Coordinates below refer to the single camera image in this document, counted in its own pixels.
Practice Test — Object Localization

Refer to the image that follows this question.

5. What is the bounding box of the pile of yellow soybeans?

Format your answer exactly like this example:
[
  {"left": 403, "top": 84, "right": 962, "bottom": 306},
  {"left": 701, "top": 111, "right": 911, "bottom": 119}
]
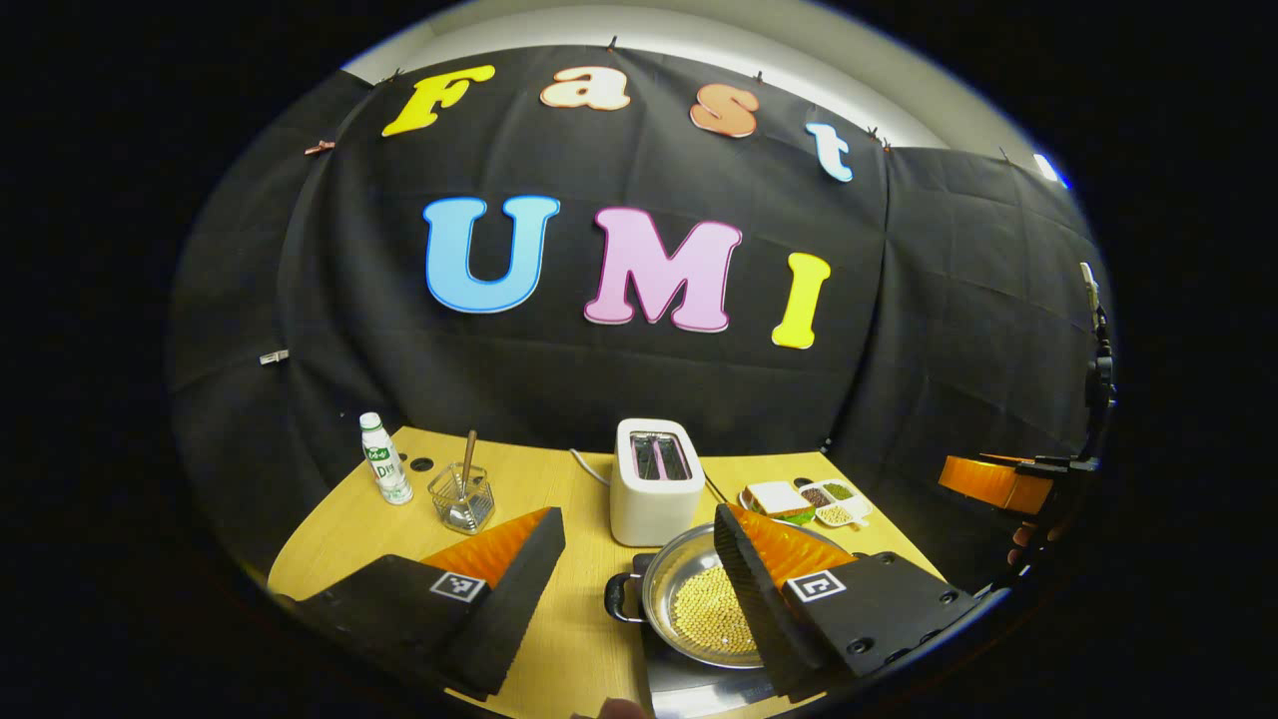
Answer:
[{"left": 671, "top": 564, "right": 760, "bottom": 657}]

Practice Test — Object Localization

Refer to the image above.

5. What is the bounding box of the black induction cooktop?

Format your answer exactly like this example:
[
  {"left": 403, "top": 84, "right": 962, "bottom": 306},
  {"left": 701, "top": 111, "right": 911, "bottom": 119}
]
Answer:
[{"left": 631, "top": 552, "right": 790, "bottom": 719}]

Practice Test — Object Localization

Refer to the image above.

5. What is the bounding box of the steel pot with black handles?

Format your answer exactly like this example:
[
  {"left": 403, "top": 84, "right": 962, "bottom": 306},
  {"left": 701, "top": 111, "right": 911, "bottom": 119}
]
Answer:
[{"left": 604, "top": 521, "right": 860, "bottom": 670}]

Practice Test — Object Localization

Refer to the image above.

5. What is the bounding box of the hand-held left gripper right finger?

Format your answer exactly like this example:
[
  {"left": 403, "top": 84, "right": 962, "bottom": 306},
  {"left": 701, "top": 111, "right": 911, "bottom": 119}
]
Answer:
[{"left": 713, "top": 502, "right": 984, "bottom": 705}]

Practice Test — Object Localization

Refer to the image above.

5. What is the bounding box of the white toaster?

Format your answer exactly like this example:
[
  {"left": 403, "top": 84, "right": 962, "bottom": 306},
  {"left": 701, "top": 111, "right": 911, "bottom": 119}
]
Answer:
[{"left": 609, "top": 417, "right": 707, "bottom": 548}]

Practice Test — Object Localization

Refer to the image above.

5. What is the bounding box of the wire utensil holder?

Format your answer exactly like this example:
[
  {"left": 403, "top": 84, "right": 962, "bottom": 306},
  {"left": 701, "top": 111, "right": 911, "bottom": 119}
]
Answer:
[{"left": 427, "top": 461, "right": 496, "bottom": 536}]

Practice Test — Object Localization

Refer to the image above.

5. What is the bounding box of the white drink bottle green label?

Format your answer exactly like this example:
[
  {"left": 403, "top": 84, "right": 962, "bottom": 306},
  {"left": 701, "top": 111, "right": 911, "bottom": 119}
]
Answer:
[{"left": 358, "top": 411, "right": 414, "bottom": 506}]

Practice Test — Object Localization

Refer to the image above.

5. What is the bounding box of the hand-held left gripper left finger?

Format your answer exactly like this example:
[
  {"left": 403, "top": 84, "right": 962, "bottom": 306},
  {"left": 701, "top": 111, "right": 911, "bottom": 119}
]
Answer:
[{"left": 275, "top": 506, "right": 567, "bottom": 702}]

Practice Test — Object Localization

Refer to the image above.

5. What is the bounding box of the wooden-handled spoon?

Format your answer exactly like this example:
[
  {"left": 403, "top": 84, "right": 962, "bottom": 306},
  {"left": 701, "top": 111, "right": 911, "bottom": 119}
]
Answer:
[{"left": 447, "top": 429, "right": 490, "bottom": 530}]

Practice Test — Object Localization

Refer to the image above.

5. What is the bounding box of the white divided dish of grains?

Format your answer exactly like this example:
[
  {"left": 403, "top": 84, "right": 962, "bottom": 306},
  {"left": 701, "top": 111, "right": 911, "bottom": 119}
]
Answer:
[{"left": 797, "top": 477, "right": 872, "bottom": 528}]

